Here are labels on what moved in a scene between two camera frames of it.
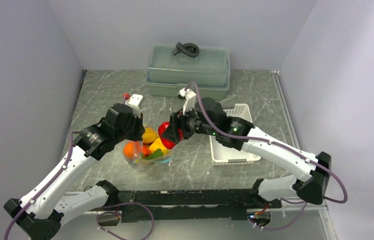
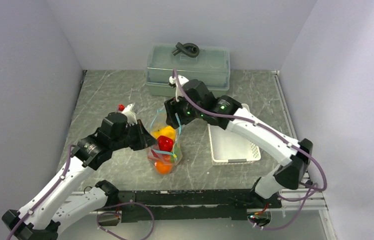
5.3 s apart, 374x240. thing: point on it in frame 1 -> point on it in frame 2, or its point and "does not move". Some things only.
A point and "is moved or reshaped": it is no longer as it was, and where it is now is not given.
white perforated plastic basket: (222, 153) does not move
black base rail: (214, 204) does not move
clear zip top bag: (150, 149) is moved or reshaped
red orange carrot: (146, 151) -> (166, 158)
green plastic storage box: (167, 74) does not move
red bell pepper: (168, 143) is moved or reshaped
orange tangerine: (132, 150) -> (162, 168)
